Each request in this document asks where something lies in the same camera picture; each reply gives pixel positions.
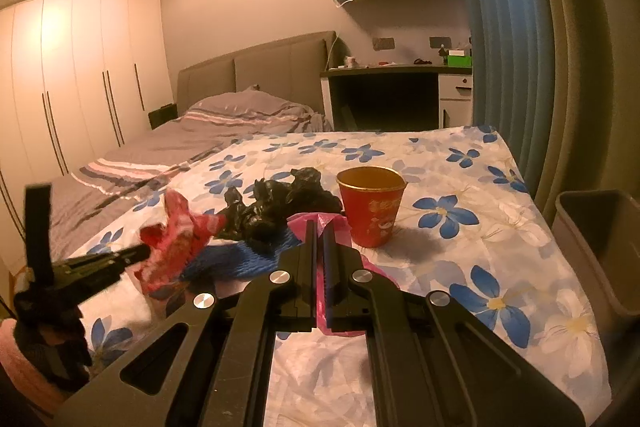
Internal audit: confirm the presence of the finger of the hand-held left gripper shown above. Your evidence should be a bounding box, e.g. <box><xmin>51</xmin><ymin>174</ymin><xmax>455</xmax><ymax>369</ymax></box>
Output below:
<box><xmin>74</xmin><ymin>243</ymin><xmax>152</xmax><ymax>303</ymax></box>

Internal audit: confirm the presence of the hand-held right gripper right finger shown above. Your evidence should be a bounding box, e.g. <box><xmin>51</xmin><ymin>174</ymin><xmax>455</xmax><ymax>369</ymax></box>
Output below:
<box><xmin>322</xmin><ymin>227</ymin><xmax>587</xmax><ymax>427</ymax></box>

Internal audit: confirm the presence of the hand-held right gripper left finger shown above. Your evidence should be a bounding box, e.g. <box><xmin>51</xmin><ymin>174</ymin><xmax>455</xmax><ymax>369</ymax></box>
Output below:
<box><xmin>52</xmin><ymin>219</ymin><xmax>318</xmax><ymax>427</ymax></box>

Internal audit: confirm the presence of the pink plastic bag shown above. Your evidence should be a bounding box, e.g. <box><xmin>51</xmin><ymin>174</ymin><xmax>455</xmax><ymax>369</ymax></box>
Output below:
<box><xmin>287</xmin><ymin>212</ymin><xmax>398</xmax><ymax>338</ymax></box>

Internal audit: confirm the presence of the red pink wrapper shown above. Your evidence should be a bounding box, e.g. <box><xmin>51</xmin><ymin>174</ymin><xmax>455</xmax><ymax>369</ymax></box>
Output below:
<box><xmin>135</xmin><ymin>189</ymin><xmax>228</xmax><ymax>297</ymax></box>

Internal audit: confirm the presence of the grey trash bin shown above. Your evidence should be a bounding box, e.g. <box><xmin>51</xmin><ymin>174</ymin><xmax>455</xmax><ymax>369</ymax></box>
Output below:
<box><xmin>555</xmin><ymin>189</ymin><xmax>640</xmax><ymax>333</ymax></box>

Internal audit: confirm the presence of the person's left forearm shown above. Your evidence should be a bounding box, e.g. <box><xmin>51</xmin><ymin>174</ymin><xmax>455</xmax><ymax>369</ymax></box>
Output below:
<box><xmin>0</xmin><ymin>319</ymin><xmax>68</xmax><ymax>415</ymax></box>

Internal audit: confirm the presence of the person's left hand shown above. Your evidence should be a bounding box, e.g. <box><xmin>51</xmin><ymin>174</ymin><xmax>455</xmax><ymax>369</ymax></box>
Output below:
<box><xmin>14</xmin><ymin>302</ymin><xmax>94</xmax><ymax>390</ymax></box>

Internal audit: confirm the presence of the red paper cup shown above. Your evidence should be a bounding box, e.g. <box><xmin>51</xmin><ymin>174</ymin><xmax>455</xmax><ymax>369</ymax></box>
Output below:
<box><xmin>336</xmin><ymin>166</ymin><xmax>408</xmax><ymax>249</ymax></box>

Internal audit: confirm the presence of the blue knit mat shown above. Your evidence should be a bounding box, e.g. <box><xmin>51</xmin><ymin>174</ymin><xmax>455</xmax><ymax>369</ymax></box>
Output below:
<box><xmin>180</xmin><ymin>227</ymin><xmax>301</xmax><ymax>283</ymax></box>

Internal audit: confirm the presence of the black plastic bag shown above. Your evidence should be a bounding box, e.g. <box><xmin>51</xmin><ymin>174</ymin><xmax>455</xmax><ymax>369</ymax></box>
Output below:
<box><xmin>215</xmin><ymin>167</ymin><xmax>343</xmax><ymax>253</ymax></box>

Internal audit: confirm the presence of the grey striped duvet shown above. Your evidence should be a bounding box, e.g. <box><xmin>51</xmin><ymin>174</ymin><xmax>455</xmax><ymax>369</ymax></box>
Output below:
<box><xmin>30</xmin><ymin>99</ymin><xmax>333</xmax><ymax>258</ymax></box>

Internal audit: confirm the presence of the white wardrobe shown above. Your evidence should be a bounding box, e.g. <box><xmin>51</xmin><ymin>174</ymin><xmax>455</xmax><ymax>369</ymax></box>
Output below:
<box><xmin>0</xmin><ymin>0</ymin><xmax>173</xmax><ymax>268</ymax></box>

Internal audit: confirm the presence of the dark nightstand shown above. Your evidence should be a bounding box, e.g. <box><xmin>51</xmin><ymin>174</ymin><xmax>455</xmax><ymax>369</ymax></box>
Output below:
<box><xmin>148</xmin><ymin>104</ymin><xmax>178</xmax><ymax>130</ymax></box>

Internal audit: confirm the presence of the blue floral tablecloth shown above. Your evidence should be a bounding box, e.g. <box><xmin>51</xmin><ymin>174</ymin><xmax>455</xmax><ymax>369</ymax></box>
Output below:
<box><xmin>65</xmin><ymin>124</ymin><xmax>613</xmax><ymax>427</ymax></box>

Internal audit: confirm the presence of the dark top desk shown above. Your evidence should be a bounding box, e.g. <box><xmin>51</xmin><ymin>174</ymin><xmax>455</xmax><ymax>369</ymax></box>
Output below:
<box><xmin>320</xmin><ymin>62</ymin><xmax>473</xmax><ymax>132</ymax></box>

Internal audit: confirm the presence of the grey pillow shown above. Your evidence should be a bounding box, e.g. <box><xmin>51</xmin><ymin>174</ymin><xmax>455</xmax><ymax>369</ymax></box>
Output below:
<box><xmin>187</xmin><ymin>91</ymin><xmax>313</xmax><ymax>120</ymax></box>

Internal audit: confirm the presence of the grey padded headboard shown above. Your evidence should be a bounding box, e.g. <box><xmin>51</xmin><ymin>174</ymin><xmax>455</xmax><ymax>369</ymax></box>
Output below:
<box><xmin>177</xmin><ymin>31</ymin><xmax>337</xmax><ymax>118</ymax></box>

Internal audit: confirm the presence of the white drawer cabinet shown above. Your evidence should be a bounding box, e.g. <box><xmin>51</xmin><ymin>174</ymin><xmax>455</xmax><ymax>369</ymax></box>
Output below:
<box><xmin>437</xmin><ymin>73</ymin><xmax>473</xmax><ymax>130</ymax></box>

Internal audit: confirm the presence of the blue curtain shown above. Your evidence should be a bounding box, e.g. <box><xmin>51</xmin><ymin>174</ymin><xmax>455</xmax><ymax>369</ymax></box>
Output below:
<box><xmin>435</xmin><ymin>0</ymin><xmax>556</xmax><ymax>208</ymax></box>

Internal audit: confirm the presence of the beige curtain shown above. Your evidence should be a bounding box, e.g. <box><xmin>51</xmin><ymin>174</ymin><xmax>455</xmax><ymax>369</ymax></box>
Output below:
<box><xmin>520</xmin><ymin>0</ymin><xmax>640</xmax><ymax>218</ymax></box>

